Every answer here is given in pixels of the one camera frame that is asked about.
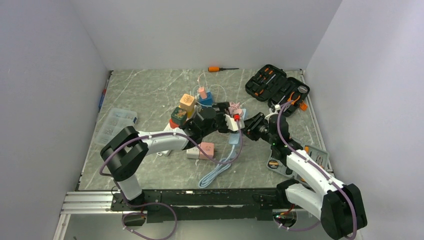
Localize beige orange cube adapter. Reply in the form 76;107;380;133
179;93;196;118

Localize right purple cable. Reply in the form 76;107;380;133
276;100;359;240

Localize white cube socket adapter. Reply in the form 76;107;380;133
186;147;200;159

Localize clear plastic screw box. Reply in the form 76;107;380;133
94;107;138;146

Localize pink cable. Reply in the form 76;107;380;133
229;101;243;117

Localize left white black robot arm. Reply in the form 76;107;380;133
99;102;242;210

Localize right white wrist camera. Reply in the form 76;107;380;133
264;104;288;121

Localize black tool case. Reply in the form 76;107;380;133
245;64;310;117

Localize salmon pink usb charger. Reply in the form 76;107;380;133
198;86;208;100

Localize orange handled screwdriver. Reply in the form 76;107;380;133
207;66;239;73

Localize red cube socket adapter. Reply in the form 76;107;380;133
169;119;179;129

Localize aluminium rail frame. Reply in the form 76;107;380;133
52;188;364;240

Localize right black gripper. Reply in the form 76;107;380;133
241;112;277;145

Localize pink cube socket adapter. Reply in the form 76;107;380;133
199;142;215;160

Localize blue red pen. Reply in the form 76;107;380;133
98;79;109;111

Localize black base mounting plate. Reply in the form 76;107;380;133
110;188;302;223

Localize light blue power strip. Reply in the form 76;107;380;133
228;108;247;146

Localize orange tape measure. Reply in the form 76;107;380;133
267;160;279;169

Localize grey tool case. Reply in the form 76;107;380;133
266;137;331;178

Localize green cube socket adapter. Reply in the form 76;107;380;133
170;107;188;126

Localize blue cube socket adapter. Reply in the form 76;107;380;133
197;91;214;107

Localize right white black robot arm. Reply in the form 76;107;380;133
243;112;368;240

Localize light blue plug and cable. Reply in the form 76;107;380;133
198;144;238;190

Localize orange pliers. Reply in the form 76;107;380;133
287;91;302;105

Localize white power strip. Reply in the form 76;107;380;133
156;150;171;157

